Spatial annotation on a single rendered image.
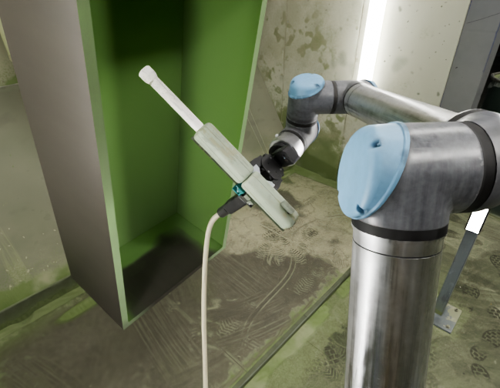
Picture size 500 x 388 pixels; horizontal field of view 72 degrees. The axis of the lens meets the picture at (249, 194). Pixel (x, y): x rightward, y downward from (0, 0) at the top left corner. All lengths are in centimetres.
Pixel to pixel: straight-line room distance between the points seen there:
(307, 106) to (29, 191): 172
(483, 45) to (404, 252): 216
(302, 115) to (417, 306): 63
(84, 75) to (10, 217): 153
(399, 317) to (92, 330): 180
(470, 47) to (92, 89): 218
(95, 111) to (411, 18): 217
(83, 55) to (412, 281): 69
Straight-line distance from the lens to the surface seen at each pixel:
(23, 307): 228
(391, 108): 74
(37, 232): 226
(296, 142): 97
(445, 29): 258
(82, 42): 79
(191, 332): 196
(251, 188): 79
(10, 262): 224
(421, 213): 44
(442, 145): 44
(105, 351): 201
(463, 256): 202
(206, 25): 135
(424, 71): 264
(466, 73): 257
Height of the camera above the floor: 161
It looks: 32 degrees down
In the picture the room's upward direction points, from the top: straight up
